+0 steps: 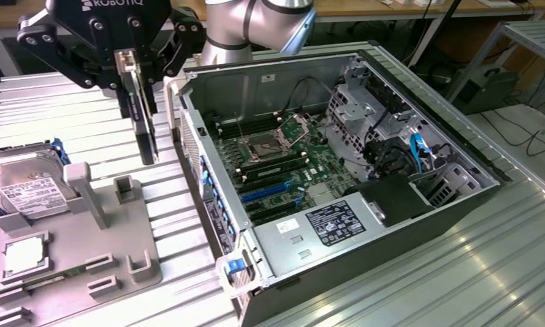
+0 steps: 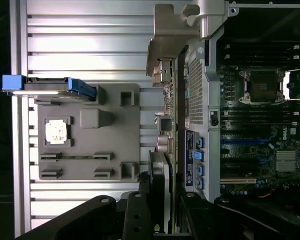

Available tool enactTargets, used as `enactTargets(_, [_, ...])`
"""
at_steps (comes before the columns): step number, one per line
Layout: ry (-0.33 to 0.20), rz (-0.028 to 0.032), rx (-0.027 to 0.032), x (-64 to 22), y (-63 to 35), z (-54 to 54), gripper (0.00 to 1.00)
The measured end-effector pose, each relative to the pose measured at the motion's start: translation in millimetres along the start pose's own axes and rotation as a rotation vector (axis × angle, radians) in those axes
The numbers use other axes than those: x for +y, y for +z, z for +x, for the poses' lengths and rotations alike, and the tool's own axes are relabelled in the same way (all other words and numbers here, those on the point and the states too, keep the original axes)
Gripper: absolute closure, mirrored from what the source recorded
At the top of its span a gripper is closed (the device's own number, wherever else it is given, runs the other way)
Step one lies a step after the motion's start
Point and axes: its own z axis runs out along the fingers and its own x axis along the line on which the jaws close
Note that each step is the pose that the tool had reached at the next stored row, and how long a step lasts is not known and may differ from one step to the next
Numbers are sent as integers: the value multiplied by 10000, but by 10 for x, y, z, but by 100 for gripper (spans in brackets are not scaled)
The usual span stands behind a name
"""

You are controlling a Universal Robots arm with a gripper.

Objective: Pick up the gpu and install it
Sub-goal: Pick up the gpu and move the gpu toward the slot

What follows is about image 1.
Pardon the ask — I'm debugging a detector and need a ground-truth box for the metal slat table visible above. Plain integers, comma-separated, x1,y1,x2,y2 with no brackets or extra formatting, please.
449,20,545,103

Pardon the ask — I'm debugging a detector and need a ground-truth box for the RAM stick with white label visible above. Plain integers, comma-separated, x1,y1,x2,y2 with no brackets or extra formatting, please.
242,165,285,181

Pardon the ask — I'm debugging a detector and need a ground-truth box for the metal socket cover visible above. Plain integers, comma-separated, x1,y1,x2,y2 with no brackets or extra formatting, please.
276,114,310,144

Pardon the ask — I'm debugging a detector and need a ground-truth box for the silver CPU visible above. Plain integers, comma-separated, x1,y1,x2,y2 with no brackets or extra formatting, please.
4,238,44,272

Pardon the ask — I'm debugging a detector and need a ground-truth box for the grey power supply unit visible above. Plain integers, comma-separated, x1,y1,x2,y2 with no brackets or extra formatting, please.
253,193,386,279

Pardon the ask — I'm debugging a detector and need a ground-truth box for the black expansion slot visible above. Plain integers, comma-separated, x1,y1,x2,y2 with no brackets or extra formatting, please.
244,200,300,214

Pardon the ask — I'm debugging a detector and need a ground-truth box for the grey parts rack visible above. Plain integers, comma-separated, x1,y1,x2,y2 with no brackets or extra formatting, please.
0,161,164,327

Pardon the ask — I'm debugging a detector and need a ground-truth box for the black cable on white table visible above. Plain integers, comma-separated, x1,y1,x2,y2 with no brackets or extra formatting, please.
481,108,545,157

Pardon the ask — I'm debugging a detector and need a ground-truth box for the thin locking lever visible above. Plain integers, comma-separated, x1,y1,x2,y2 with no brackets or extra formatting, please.
237,110,249,141

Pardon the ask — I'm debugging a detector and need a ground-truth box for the black looped case wire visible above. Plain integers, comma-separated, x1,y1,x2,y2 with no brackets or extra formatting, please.
286,77,336,110

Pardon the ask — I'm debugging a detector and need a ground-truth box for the green motherboard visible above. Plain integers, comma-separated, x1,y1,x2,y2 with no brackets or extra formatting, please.
210,110,360,225

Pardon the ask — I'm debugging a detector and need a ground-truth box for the blue SATA wire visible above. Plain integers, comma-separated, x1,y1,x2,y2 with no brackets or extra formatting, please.
408,132,430,176

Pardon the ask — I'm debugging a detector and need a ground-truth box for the black wire bundle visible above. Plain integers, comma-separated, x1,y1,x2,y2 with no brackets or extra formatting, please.
362,138,412,178

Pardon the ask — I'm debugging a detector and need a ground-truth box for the black graphics card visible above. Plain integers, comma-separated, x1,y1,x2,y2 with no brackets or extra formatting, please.
113,48,158,166

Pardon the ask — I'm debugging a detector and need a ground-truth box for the CPU socket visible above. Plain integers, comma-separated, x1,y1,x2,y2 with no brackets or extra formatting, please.
246,134,278,161

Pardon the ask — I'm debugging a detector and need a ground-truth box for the silver hard disk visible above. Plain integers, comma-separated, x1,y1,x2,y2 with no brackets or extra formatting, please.
0,149,72,221

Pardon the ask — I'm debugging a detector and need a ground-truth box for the silver disk bay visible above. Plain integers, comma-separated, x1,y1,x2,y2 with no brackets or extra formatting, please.
410,163,482,207

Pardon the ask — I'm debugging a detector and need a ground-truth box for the black open PC case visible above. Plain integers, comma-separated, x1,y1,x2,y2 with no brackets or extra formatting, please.
162,48,512,327

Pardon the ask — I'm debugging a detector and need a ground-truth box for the wooden desk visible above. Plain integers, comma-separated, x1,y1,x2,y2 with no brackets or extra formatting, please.
0,0,545,76

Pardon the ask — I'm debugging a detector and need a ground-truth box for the black plastic shroud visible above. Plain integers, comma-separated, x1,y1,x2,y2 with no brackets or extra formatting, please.
358,175,436,228

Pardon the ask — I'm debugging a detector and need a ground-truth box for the blue case latch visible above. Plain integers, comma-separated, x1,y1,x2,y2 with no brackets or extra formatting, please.
224,259,246,275

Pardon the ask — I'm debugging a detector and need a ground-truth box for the blue expansion slot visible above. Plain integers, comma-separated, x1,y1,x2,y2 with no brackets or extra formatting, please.
240,182,292,202

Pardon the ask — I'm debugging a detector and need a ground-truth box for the green bare RAM stick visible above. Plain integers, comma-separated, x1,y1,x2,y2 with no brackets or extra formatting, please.
21,265,89,290

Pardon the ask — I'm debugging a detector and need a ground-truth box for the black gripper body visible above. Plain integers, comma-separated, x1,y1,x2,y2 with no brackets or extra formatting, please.
44,0,173,65

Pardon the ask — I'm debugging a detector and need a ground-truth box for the silver drive cage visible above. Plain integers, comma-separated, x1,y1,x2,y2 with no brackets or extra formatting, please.
326,83,418,171

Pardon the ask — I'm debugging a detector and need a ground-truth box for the black floor device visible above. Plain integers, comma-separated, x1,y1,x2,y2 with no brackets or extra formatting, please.
453,66,521,115

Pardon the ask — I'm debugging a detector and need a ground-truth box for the silver chipset heatsink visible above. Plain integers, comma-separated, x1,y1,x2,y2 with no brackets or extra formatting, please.
304,185,341,202

